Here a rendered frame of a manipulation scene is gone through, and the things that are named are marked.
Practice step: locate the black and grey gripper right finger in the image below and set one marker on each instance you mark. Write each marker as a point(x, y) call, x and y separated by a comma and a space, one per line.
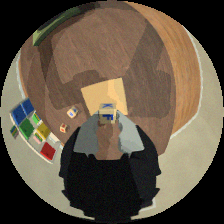
point(134, 141)

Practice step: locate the tan flat mat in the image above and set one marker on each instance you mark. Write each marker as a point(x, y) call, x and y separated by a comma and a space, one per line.
point(111, 91)

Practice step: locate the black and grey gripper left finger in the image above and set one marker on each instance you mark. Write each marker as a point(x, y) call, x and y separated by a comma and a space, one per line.
point(81, 143)

